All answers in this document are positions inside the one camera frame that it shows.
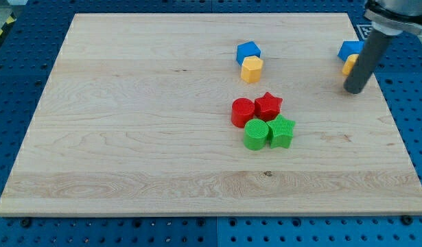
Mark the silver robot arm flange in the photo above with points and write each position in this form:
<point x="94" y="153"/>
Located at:
<point x="393" y="17"/>

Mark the blue cube block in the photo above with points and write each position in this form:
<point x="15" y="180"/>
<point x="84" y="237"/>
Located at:
<point x="247" y="49"/>

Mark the red cylinder block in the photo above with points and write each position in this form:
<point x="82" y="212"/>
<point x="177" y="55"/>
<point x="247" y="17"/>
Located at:
<point x="242" y="111"/>

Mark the green cylinder block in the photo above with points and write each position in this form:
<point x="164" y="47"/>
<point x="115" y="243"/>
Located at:
<point x="255" y="134"/>

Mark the red star block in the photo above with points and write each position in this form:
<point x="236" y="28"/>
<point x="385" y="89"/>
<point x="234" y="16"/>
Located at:
<point x="267" y="107"/>

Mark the yellow hexagon block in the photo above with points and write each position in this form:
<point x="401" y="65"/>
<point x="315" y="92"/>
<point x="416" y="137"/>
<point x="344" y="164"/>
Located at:
<point x="251" y="69"/>

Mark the light wooden board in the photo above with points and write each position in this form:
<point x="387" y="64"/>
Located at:
<point x="135" y="120"/>

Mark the green star block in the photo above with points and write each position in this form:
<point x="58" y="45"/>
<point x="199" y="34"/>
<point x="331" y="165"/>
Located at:
<point x="281" y="132"/>

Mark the yellow block at right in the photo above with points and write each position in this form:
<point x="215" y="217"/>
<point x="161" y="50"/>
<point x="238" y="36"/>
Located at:
<point x="349" y="64"/>

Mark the blue block at right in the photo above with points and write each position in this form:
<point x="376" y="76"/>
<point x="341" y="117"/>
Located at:
<point x="350" y="47"/>

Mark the black white fiducial tag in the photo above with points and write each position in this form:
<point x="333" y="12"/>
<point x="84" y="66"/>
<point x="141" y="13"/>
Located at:
<point x="363" y="31"/>

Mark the yellow black hazard tape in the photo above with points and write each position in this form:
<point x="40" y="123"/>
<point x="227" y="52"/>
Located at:
<point x="6" y="27"/>

